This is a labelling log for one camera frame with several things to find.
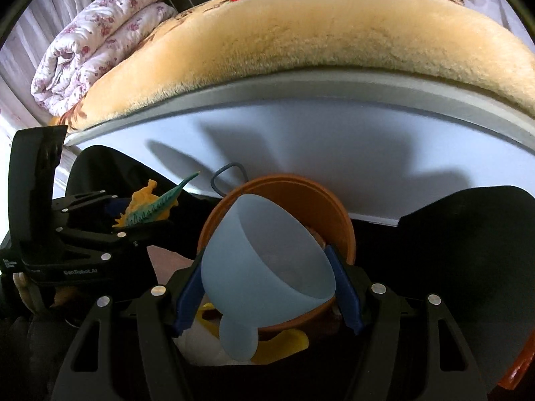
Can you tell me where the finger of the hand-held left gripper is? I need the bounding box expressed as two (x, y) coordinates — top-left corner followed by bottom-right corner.
(54, 219), (174, 266)
(52, 190), (120, 218)

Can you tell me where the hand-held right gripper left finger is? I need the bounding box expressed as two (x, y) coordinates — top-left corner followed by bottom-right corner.
(50, 255), (207, 401)

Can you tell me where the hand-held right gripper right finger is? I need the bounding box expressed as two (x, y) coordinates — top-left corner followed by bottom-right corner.
(325, 244), (490, 401)

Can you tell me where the yellow toy dinosaur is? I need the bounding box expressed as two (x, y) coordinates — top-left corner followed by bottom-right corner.
(112, 171), (200, 230)

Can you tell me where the pale blue plastic cup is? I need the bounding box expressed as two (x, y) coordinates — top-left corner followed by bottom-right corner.
(201, 194), (337, 362)

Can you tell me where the black bin bag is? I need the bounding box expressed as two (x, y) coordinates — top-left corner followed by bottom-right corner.
(25, 145), (535, 401)

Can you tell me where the orange red bin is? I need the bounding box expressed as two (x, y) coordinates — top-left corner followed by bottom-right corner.
(497, 340), (535, 390)

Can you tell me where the person's left hand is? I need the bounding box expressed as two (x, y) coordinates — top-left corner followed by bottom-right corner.
(12, 273), (36, 314)

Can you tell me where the white crumpled paper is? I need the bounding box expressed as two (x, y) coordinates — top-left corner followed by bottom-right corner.
(173, 301), (260, 366)

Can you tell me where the yellow plastic wrapper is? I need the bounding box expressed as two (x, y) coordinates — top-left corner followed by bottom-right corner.
(196, 303), (310, 364)

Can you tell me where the orange plastic bowl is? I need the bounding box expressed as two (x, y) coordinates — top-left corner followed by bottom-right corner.
(196, 174), (357, 335)

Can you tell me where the folded white floral quilt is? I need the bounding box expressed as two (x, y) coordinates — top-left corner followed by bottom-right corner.
(30, 0), (178, 117)

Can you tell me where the grey beige curtain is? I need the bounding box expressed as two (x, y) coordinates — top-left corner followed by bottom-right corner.
(0, 0), (105, 105)

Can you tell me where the yellow floral plush blanket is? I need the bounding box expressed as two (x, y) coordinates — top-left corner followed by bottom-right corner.
(48, 0), (535, 132)

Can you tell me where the grey cord loop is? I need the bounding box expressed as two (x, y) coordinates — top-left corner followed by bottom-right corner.
(210, 163), (247, 197)

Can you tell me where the white bed frame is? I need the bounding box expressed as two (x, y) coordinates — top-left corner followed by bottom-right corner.
(63, 69), (535, 228)

